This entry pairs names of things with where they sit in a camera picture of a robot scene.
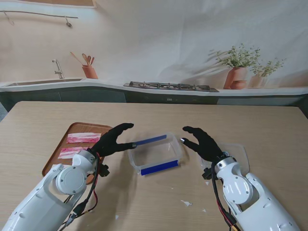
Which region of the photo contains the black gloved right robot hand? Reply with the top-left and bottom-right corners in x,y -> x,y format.
180,126 -> 223,162

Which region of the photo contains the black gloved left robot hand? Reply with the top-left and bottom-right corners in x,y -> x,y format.
92,123 -> 137,157

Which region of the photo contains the raw pink bacon slice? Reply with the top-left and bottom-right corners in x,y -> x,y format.
66,132 -> 101,144
58,146 -> 94,160

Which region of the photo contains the clear lid with blue label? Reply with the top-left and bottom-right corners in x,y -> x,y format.
198,142 -> 250,175

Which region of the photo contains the clear plastic container blue tape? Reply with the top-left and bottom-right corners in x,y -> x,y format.
127,131 -> 185,176

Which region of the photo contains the brown wooden tray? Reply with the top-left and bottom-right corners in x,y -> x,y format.
42,122 -> 114,185

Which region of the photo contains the printed kitchen backdrop cloth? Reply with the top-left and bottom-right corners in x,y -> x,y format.
0,0 -> 308,108

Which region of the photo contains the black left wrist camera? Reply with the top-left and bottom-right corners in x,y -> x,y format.
98,163 -> 111,178

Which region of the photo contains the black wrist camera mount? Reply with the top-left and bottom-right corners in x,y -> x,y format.
202,167 -> 214,180

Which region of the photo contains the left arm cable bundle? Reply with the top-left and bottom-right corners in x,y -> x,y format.
57,154 -> 101,229

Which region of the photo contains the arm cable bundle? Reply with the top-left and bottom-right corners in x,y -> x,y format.
57,154 -> 101,229
210,161 -> 241,231

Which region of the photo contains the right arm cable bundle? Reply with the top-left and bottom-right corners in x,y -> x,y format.
210,161 -> 241,231

